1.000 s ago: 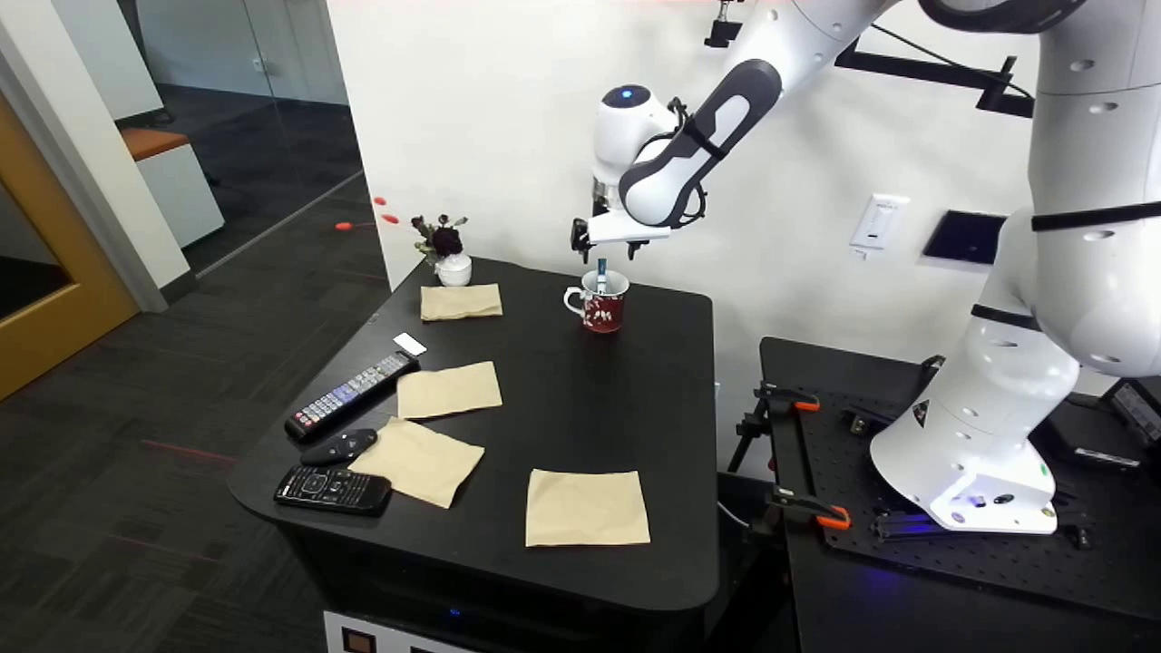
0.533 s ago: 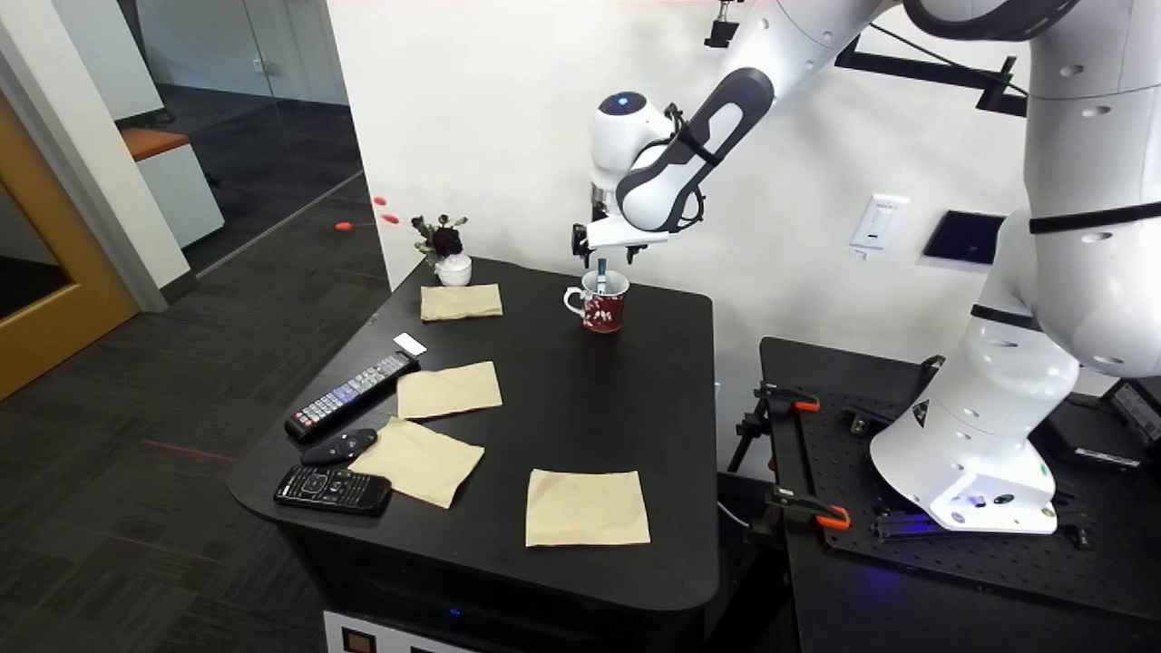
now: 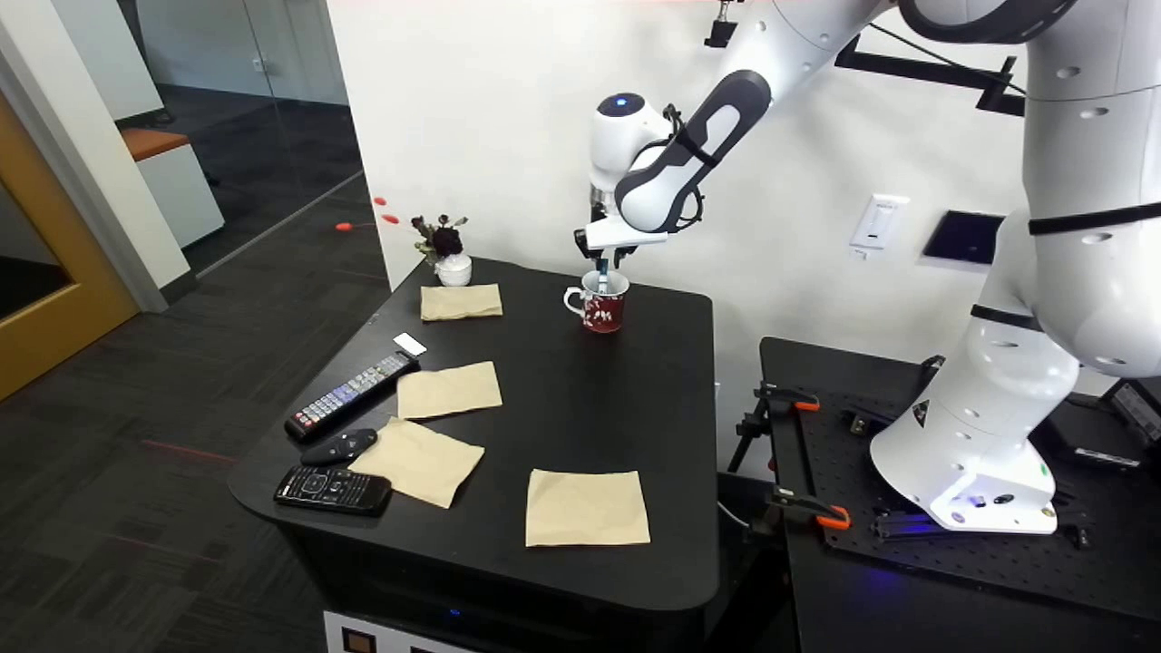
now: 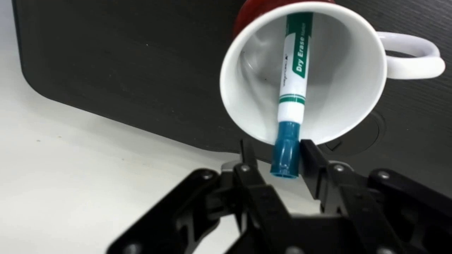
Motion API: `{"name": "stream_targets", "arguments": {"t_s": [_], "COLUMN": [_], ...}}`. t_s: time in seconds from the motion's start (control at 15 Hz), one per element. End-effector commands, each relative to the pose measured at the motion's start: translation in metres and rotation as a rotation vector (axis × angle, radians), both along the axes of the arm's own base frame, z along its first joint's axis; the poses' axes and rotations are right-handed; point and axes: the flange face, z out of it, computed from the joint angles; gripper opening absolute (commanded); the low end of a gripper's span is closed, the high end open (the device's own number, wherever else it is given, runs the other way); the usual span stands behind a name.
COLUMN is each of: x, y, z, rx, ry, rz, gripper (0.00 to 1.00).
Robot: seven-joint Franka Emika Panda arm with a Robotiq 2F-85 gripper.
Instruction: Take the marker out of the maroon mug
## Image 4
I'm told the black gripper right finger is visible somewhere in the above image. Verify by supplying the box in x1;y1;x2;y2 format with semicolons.
300;138;452;254

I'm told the green dry erase marker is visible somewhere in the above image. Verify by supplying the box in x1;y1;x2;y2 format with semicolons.
270;13;316;181

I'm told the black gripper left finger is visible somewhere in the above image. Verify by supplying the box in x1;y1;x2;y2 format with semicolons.
107;138;296;254

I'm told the maroon mug with white inside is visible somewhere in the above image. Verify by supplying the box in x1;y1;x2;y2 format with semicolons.
220;0;447;147

